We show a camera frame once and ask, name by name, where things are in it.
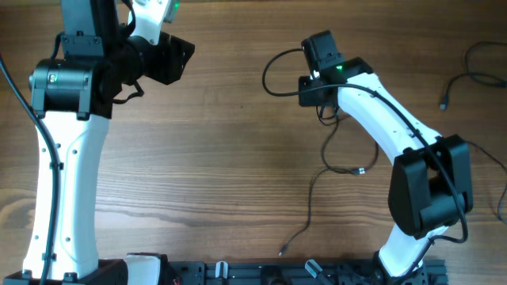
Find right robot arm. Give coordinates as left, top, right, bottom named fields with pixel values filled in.
left=298, top=31, right=474, bottom=284

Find black usb cables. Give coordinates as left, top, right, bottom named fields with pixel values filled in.
left=277, top=104, right=380, bottom=257

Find thick black usb cable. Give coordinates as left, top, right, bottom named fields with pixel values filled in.
left=438, top=40, right=507, bottom=112

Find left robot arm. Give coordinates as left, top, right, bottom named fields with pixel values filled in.
left=4, top=0, right=195, bottom=284

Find thin black micro-usb cable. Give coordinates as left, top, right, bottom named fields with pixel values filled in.
left=467, top=140, right=507, bottom=226

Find left camera cable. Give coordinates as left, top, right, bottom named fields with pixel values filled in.
left=0, top=55, right=64, bottom=285

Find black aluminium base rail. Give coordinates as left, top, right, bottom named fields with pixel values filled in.
left=164, top=260, right=449, bottom=285

